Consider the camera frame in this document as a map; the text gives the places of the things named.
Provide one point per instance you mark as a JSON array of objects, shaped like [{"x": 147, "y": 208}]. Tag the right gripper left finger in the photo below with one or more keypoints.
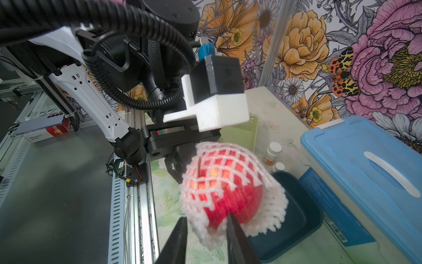
[{"x": 174, "y": 251}]

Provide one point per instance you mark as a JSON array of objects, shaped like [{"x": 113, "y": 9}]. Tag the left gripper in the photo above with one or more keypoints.
[{"x": 175, "y": 142}]

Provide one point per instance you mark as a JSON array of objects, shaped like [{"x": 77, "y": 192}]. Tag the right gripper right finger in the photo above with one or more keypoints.
[{"x": 239, "y": 248}]

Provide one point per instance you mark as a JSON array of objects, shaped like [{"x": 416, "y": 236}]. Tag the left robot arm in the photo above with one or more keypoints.
[{"x": 136, "y": 53}]

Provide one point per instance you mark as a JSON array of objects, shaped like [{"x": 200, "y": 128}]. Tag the pale green perforated basket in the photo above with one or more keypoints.
[{"x": 244, "y": 134}]

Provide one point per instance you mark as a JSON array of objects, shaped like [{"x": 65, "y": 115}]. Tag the dark teal plastic tray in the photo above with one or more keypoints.
[{"x": 303, "y": 218}]

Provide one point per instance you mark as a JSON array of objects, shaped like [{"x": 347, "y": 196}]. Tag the small white bottle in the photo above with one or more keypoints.
[{"x": 277, "y": 167}]

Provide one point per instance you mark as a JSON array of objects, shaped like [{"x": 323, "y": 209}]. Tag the white pill bottle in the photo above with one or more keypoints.
[{"x": 273, "y": 151}]

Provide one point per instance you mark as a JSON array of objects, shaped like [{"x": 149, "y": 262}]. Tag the red white phone box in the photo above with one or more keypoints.
[{"x": 43, "y": 128}]

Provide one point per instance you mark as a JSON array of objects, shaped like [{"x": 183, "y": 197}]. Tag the blue lidded storage box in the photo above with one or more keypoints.
[{"x": 369, "y": 187}]

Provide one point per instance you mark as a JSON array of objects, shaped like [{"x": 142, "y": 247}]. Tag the aluminium front rail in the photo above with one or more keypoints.
[{"x": 133, "y": 236}]

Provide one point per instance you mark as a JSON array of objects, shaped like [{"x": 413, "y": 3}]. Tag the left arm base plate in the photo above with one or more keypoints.
[{"x": 131, "y": 175}]

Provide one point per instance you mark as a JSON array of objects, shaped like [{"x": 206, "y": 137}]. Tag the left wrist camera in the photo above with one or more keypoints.
[{"x": 214, "y": 95}]

